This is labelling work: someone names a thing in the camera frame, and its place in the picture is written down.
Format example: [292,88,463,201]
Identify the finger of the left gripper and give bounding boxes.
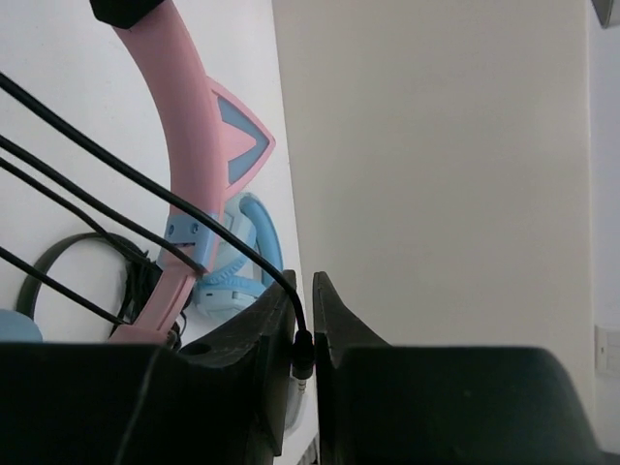
[89,0,164,29]

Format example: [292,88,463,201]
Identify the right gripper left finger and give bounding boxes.
[1,285,295,464]

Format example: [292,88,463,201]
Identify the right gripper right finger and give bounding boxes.
[313,272,613,464]

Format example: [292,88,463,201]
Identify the pink blue cat-ear headphones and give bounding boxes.
[1,1,274,344]

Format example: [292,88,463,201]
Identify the light blue headphones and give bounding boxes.
[193,192,283,325]

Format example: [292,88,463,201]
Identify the black on-ear headphones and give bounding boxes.
[15,232,162,342]

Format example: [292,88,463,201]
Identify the white wall switch plate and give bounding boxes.
[595,326,620,377]

